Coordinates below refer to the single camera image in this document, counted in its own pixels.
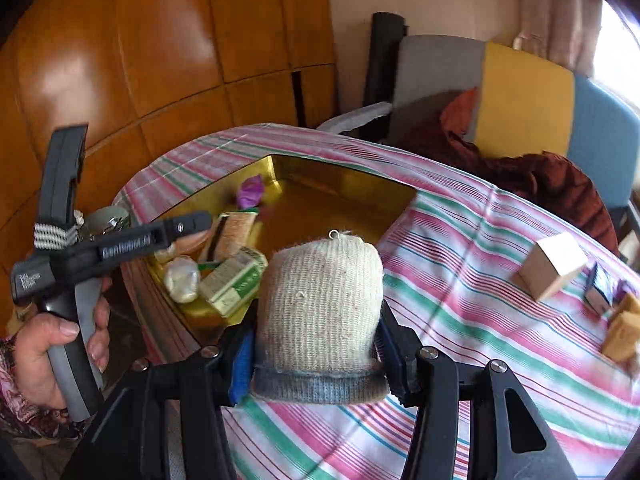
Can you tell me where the green white small box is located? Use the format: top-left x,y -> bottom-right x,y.
199,246 -> 268,318

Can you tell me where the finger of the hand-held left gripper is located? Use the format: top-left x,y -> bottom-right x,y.
157,211 -> 213,251

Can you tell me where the wooden wardrobe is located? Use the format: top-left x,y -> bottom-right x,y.
0,0 -> 337,341

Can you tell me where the white carton box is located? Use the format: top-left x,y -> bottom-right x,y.
517,232 -> 590,302

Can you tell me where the window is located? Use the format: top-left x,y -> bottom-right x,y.
592,0 -> 640,111

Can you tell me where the pink round bottle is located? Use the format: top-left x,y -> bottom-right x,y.
167,232 -> 211,257

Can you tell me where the gold tin box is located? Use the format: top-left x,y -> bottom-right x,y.
147,154 -> 418,331

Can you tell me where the blue tissue packet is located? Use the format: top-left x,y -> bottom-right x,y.
582,262 -> 623,313

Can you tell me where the sesame snack packet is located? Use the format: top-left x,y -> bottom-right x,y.
197,211 -> 258,265

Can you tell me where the beige curtain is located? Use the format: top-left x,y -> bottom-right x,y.
515,0 -> 601,68

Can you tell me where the black rolled mat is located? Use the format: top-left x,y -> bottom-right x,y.
362,12 -> 406,108

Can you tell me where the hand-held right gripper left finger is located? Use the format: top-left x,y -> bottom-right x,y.
60,320 -> 258,480

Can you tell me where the yellow sponge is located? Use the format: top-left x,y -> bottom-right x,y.
612,292 -> 640,318
600,310 -> 640,365

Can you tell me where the grey yellow blue armchair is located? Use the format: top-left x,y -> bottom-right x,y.
317,35 -> 640,241

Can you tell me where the grey cup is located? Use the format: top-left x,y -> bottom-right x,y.
80,205 -> 132,243

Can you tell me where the beige knitted sock roll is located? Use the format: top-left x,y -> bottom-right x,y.
250,230 -> 391,406

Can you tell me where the maroon jacket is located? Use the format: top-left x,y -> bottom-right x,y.
400,87 -> 621,256

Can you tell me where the person's left hand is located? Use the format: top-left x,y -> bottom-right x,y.
17,275 -> 112,408

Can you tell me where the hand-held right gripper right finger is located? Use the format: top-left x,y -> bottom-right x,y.
375,305 -> 578,480

